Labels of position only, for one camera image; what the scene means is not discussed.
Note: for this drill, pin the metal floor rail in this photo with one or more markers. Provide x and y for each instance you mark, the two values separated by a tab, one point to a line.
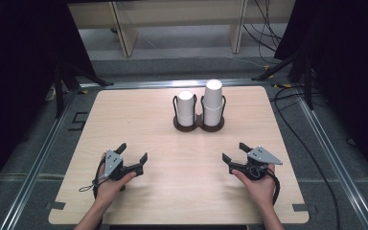
172	84
338	166
35	166

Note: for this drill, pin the person's left hand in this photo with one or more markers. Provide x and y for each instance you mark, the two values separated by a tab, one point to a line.
108	190

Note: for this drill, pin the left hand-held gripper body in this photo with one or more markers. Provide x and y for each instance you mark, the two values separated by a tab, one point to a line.
112	161

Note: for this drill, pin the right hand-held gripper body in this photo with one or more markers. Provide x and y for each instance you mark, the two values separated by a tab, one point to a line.
262	156

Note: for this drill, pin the black metal stand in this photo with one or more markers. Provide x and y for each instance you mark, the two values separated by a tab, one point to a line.
59	89
307	83

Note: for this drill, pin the dark brown double cup holder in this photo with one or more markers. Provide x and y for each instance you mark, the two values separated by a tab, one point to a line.
199	123

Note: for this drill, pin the black curtain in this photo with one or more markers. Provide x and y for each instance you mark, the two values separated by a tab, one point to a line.
348	64
19	80

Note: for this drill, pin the person's right hand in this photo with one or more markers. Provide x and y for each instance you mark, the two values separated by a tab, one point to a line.
262	190

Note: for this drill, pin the beige wooden shelf unit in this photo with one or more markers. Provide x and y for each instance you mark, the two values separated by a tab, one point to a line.
172	12

